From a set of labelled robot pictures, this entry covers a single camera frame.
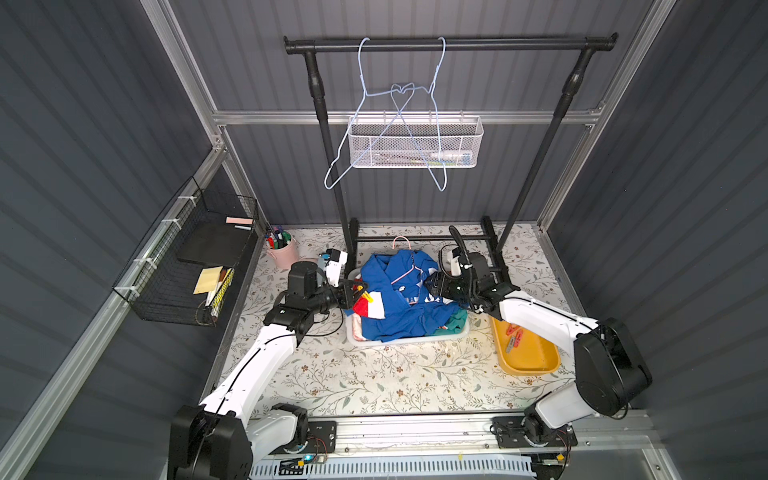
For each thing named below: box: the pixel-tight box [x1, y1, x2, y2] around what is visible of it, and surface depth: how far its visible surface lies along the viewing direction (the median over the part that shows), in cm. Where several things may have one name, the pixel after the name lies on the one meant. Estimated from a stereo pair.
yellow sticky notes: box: [193, 266, 223, 294], surface depth 74 cm
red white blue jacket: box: [343, 250, 459, 341], surface depth 84 cm
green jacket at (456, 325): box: [436, 308, 469, 336], surface depth 83 cm
